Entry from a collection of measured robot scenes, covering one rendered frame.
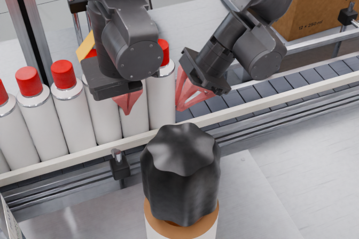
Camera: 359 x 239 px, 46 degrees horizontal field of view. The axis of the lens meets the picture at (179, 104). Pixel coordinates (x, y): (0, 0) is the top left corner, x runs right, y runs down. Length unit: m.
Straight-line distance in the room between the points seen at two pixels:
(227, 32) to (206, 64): 0.07
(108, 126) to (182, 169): 0.37
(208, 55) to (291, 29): 0.40
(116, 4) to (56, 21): 2.24
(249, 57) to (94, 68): 0.24
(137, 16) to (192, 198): 0.21
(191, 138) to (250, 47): 0.28
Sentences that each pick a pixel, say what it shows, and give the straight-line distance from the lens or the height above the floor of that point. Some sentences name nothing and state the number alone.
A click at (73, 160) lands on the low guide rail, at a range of 0.76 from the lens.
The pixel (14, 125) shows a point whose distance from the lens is 0.71.
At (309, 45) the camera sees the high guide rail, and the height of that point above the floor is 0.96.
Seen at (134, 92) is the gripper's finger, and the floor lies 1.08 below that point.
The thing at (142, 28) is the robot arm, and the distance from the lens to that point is 0.47.
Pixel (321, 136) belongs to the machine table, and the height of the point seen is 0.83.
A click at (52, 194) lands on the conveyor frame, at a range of 0.81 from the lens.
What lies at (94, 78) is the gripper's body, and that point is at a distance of 0.60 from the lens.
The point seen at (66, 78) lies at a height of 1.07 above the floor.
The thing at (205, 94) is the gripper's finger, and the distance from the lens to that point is 0.77.
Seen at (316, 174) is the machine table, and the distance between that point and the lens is 0.86.
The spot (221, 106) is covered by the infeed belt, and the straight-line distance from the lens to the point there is 0.87.
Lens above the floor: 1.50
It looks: 46 degrees down
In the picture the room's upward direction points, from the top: straight up
